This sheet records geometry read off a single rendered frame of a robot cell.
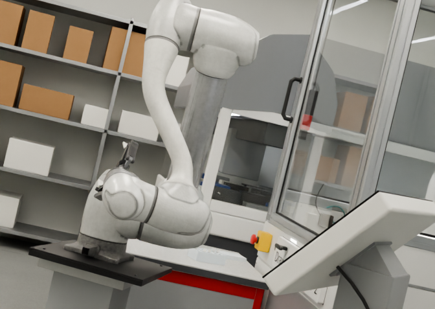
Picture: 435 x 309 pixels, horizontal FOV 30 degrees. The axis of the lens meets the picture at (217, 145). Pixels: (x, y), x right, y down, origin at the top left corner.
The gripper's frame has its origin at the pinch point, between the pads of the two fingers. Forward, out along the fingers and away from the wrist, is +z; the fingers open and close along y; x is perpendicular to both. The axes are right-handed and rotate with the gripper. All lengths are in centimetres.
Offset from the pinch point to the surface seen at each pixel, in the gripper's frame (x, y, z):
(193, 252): -54, -22, 49
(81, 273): -9.2, -32.4, -5.4
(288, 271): -27, 15, -84
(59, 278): -5.7, -39.4, 0.7
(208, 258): -59, -21, 47
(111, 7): -13, 27, 469
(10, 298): -38, -146, 233
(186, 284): -53, -30, 33
